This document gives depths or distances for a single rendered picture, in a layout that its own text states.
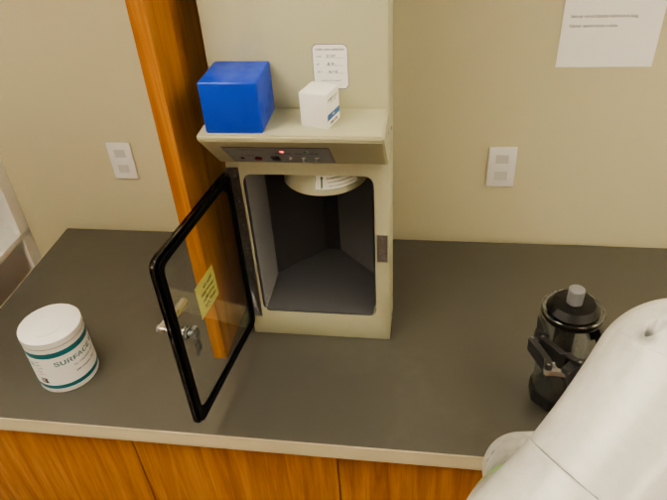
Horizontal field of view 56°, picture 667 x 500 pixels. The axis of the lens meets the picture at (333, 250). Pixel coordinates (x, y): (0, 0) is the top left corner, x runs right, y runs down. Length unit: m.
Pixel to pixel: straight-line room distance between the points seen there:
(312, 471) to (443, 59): 0.98
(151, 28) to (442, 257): 0.98
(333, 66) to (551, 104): 0.68
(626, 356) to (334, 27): 0.78
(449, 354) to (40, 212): 1.32
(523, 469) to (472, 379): 0.92
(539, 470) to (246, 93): 0.76
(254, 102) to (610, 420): 0.77
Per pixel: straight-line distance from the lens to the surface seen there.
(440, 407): 1.34
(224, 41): 1.15
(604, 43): 1.59
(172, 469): 1.53
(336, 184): 1.25
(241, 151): 1.13
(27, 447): 1.65
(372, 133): 1.05
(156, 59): 1.10
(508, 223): 1.78
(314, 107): 1.06
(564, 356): 1.12
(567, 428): 0.47
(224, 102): 1.07
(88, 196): 2.00
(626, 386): 0.46
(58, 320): 1.46
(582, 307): 1.19
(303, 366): 1.42
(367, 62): 1.11
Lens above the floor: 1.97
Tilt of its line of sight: 36 degrees down
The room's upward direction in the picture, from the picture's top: 4 degrees counter-clockwise
